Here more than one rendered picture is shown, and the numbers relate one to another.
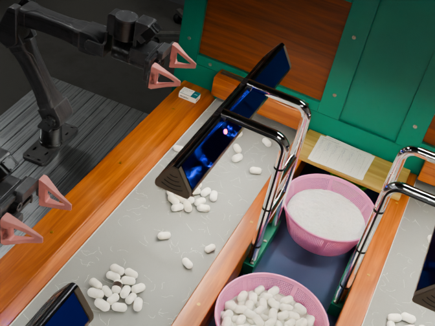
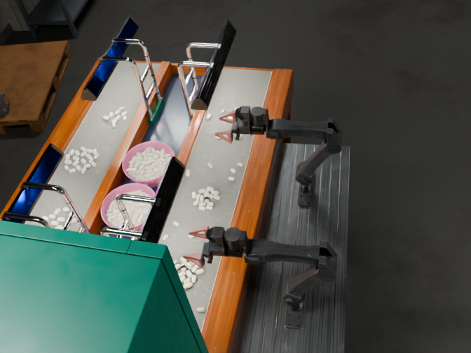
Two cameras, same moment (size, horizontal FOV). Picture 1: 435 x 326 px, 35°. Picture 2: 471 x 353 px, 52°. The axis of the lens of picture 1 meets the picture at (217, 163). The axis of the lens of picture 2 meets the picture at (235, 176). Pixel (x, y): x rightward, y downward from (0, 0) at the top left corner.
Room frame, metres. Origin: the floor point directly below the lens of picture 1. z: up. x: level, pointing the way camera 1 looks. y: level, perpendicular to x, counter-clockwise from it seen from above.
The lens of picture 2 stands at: (2.38, 0.36, 2.55)
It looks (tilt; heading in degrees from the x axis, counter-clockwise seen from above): 50 degrees down; 182
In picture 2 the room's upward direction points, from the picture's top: 9 degrees counter-clockwise
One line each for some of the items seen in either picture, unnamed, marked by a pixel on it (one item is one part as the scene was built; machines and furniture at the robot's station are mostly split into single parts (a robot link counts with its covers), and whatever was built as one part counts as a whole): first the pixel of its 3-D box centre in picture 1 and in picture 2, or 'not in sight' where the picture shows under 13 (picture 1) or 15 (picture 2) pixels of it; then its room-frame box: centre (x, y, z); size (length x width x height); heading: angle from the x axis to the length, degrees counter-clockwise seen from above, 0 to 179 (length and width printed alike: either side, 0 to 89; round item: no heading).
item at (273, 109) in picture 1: (259, 98); not in sight; (1.77, -0.08, 0.83); 0.30 x 0.06 x 0.07; 73
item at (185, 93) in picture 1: (189, 95); not in sight; (1.78, 0.13, 0.77); 0.06 x 0.04 x 0.02; 73
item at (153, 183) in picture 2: not in sight; (150, 166); (0.72, -0.11, 0.72); 0.27 x 0.27 x 0.10
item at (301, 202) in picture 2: not in sight; (306, 184); (0.95, 0.64, 0.71); 0.20 x 0.07 x 0.08; 166
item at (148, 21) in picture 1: (148, 40); (216, 239); (1.47, 0.23, 1.13); 0.07 x 0.06 x 0.11; 166
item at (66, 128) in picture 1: (50, 133); (295, 300); (1.53, 0.50, 0.71); 0.20 x 0.07 x 0.08; 166
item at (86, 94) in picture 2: not in sight; (110, 55); (0.24, -0.26, 1.08); 0.62 x 0.08 x 0.07; 163
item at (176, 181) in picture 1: (234, 108); (151, 224); (1.33, -0.01, 1.08); 0.62 x 0.08 x 0.07; 163
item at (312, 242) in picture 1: (325, 218); not in sight; (1.41, -0.33, 0.72); 0.27 x 0.27 x 0.10
